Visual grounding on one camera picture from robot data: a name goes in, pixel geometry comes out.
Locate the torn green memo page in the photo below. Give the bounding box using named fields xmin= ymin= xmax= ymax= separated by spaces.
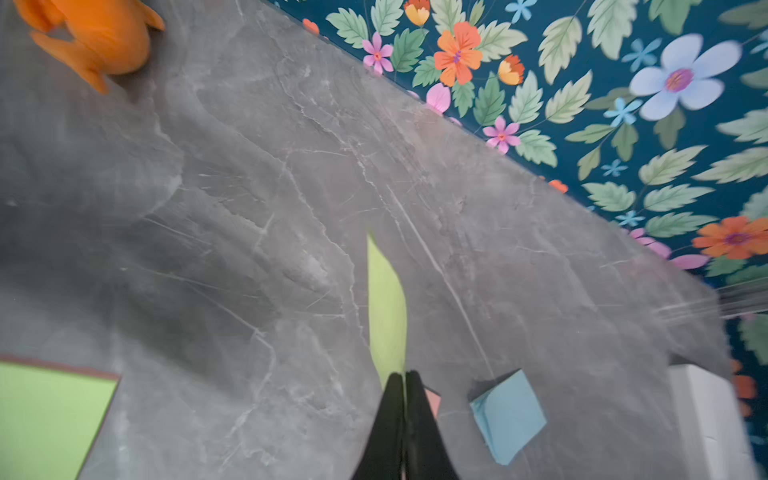
xmin=367 ymin=233 xmax=408 ymax=389

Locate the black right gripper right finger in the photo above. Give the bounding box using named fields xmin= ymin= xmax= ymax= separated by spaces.
xmin=404 ymin=370 xmax=459 ymax=480

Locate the white phone stand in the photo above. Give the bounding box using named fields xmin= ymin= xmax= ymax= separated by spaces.
xmin=668 ymin=364 xmax=759 ymax=480

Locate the small pink memo pad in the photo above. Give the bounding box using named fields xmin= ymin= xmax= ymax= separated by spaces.
xmin=424 ymin=387 xmax=441 ymax=419

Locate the green memo pad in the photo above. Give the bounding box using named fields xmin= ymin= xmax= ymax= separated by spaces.
xmin=1 ymin=355 xmax=121 ymax=479

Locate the small blue memo pad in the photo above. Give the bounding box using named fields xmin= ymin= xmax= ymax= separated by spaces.
xmin=470 ymin=369 xmax=547 ymax=466

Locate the orange clownfish plush toy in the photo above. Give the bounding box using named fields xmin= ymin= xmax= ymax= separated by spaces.
xmin=14 ymin=0 xmax=165 ymax=95

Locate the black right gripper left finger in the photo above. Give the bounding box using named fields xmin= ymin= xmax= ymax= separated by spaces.
xmin=351 ymin=373 xmax=405 ymax=480

